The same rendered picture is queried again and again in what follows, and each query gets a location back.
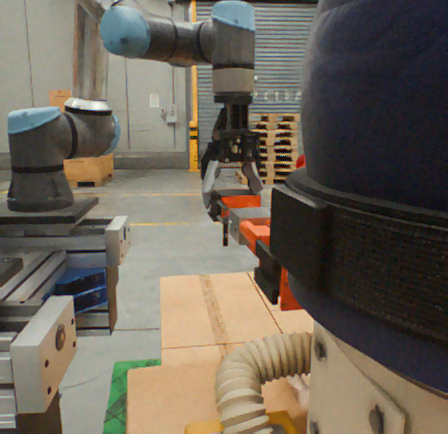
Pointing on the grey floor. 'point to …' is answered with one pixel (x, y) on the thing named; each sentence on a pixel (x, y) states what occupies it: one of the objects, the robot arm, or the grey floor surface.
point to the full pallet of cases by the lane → (85, 168)
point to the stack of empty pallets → (284, 166)
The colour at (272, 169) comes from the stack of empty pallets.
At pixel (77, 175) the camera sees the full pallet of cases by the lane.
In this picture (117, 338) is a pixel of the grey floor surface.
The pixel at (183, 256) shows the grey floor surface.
